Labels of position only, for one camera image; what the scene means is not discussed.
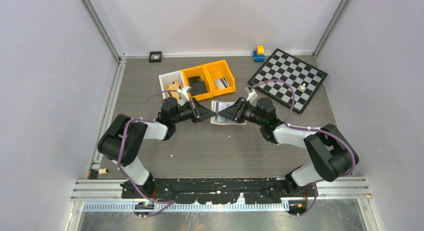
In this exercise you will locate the blue yellow toy car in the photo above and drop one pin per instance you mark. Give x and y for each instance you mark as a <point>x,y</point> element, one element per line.
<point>259,54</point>

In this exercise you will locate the white plastic bin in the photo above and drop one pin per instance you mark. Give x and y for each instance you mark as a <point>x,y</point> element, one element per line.
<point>167,78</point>

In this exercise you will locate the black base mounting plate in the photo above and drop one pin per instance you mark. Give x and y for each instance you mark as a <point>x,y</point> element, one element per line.
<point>217,191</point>

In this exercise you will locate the beige leather card holder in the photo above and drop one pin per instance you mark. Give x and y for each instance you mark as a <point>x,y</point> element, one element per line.
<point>218,106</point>

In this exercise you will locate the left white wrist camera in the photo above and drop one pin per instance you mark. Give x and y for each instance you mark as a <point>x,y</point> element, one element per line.
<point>184,93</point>

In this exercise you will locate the small beige chess piece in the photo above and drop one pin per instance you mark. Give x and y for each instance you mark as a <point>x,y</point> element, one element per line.
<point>103,171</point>

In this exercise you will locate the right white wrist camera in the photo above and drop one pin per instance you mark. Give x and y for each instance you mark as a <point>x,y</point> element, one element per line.
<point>251,94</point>

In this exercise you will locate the right orange plastic bin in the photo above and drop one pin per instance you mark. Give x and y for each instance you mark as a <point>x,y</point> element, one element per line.
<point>220,69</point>

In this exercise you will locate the orange plastic bin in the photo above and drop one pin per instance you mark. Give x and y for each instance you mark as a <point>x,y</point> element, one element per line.
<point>220,69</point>
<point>201,71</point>

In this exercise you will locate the black cards in orange bin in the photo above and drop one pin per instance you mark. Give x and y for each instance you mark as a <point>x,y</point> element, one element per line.
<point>198,86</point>

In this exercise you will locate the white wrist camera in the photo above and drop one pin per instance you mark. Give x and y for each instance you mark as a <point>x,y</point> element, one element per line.
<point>251,94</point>
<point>184,93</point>

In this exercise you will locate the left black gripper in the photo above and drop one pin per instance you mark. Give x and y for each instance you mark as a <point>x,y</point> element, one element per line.
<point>197,111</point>

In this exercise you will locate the white striped card in bin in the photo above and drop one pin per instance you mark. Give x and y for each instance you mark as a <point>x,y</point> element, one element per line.
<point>222,83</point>

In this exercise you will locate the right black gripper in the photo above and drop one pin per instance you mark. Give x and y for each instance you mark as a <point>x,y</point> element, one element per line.
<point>235,111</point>

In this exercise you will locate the small black square box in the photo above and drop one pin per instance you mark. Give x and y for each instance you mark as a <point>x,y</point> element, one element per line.
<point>155,56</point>

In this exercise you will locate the black white chessboard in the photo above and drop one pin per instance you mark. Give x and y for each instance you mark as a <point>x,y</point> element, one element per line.
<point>281,65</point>

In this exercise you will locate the gold cards in white bin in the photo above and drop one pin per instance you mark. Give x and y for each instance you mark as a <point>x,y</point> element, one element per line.
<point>171,90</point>

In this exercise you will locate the middle orange plastic bin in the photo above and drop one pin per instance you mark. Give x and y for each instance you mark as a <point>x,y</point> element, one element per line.
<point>201,71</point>

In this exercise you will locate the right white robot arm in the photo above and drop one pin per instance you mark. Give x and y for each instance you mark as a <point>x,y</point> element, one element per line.
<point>330,153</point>

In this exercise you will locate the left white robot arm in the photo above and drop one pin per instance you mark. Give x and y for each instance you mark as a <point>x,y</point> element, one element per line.
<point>121,142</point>

